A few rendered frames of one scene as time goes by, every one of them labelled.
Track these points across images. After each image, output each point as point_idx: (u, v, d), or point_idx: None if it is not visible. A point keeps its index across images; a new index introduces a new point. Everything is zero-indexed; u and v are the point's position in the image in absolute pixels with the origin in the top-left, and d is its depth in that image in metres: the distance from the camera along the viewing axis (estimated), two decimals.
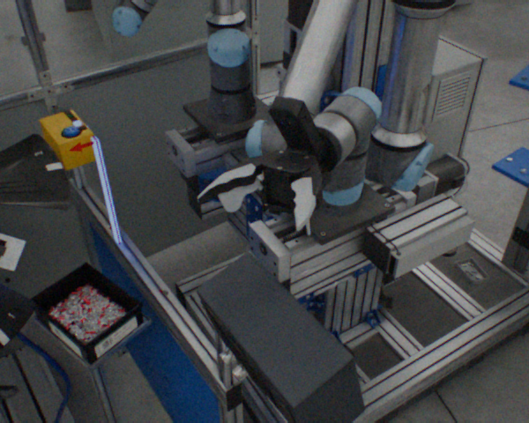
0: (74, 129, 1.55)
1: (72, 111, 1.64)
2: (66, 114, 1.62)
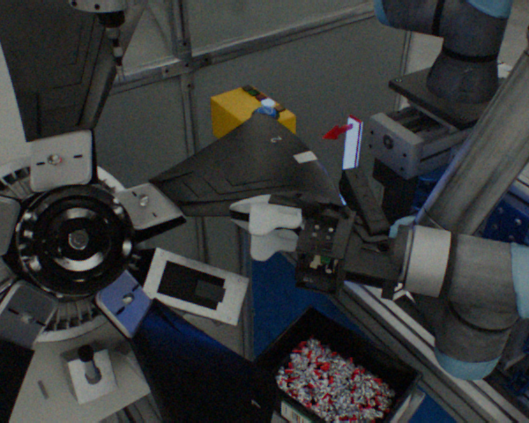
0: (271, 111, 1.08)
1: (252, 86, 1.18)
2: (247, 90, 1.16)
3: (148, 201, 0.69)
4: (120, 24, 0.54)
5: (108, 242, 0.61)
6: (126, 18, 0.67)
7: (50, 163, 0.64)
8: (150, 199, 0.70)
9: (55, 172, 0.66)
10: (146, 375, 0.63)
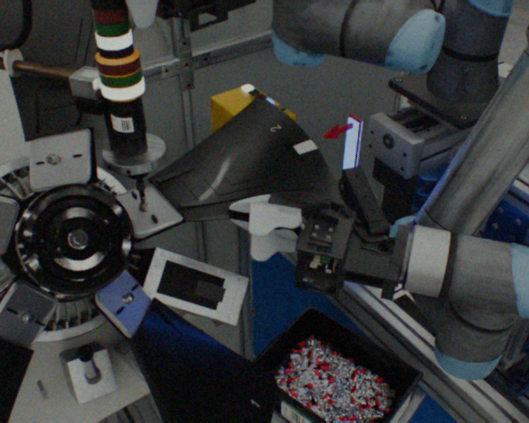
0: None
1: (252, 86, 1.18)
2: (247, 89, 1.16)
3: (147, 210, 0.69)
4: (145, 176, 0.66)
5: (108, 241, 0.61)
6: None
7: (49, 163, 0.64)
8: (150, 202, 0.71)
9: (55, 172, 0.66)
10: (145, 374, 0.63)
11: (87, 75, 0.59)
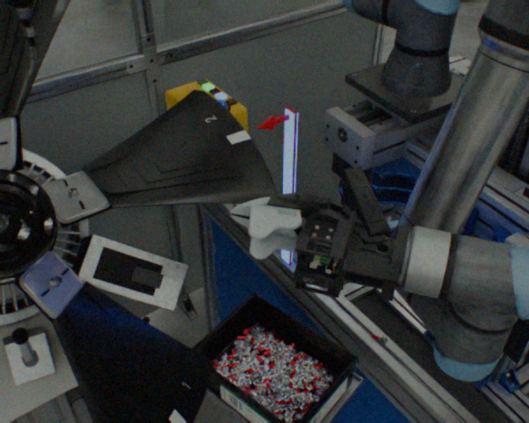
0: (222, 104, 1.10)
1: (207, 80, 1.20)
2: (201, 84, 1.18)
3: (69, 196, 0.72)
4: (27, 4, 0.56)
5: (29, 226, 0.63)
6: (52, 10, 0.69)
7: None
8: (80, 189, 0.73)
9: None
10: (68, 354, 0.65)
11: None
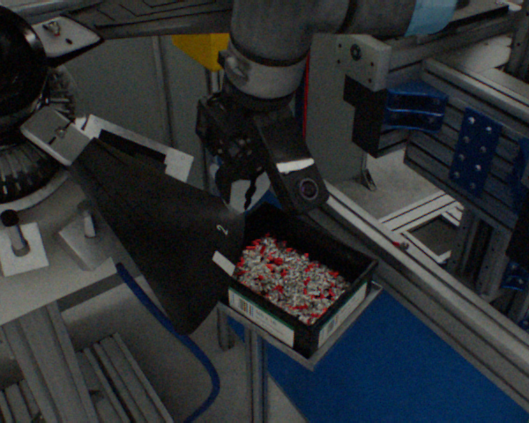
0: None
1: None
2: None
3: (54, 130, 0.63)
4: None
5: None
6: (216, 24, 0.69)
7: (48, 25, 0.63)
8: (69, 138, 0.65)
9: (43, 37, 0.64)
10: None
11: None
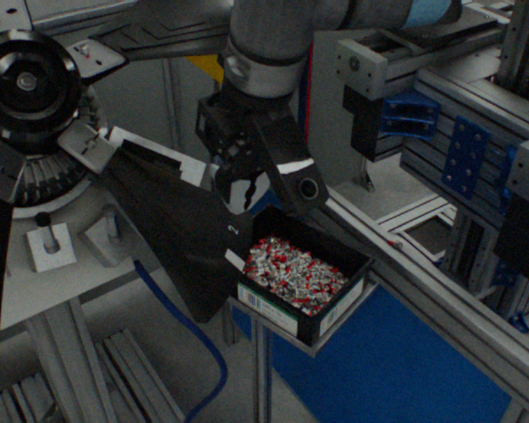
0: None
1: None
2: None
3: (85, 141, 0.71)
4: None
5: (38, 107, 0.63)
6: None
7: (79, 48, 0.71)
8: (98, 149, 0.73)
9: (76, 59, 0.72)
10: None
11: None
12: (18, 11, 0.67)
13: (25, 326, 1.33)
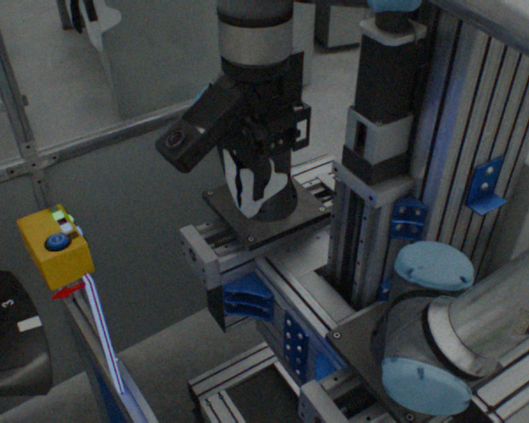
0: (62, 239, 1.17)
1: (60, 206, 1.27)
2: (52, 211, 1.25)
3: None
4: None
5: None
6: None
7: None
8: None
9: None
10: None
11: None
12: None
13: None
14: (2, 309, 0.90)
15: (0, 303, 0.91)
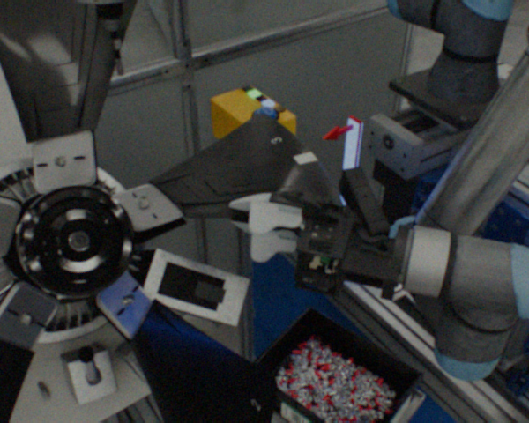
0: (271, 112, 1.08)
1: (252, 87, 1.18)
2: (247, 90, 1.16)
3: (123, 297, 0.67)
4: (118, 16, 0.54)
5: (85, 269, 0.60)
6: None
7: (138, 199, 0.68)
8: (134, 305, 0.69)
9: (131, 206, 0.69)
10: None
11: None
12: (85, 159, 0.65)
13: None
14: (272, 144, 0.81)
15: (268, 140, 0.82)
